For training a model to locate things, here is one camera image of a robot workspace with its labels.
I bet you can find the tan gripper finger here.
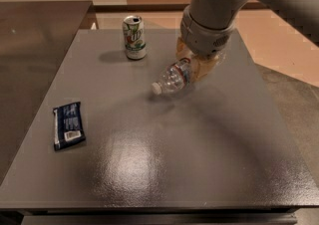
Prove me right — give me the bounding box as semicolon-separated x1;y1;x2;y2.
190;55;219;82
175;37;191;60

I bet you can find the clear plastic water bottle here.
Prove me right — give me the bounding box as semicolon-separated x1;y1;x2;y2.
152;58;192;96

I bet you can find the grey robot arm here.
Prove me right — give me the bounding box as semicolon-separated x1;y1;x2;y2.
178;0;319;56

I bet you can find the white green 7up can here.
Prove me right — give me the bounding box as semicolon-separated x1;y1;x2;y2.
123;15;147;60

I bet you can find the dark blue snack packet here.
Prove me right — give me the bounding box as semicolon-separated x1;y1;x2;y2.
53;102;86;151

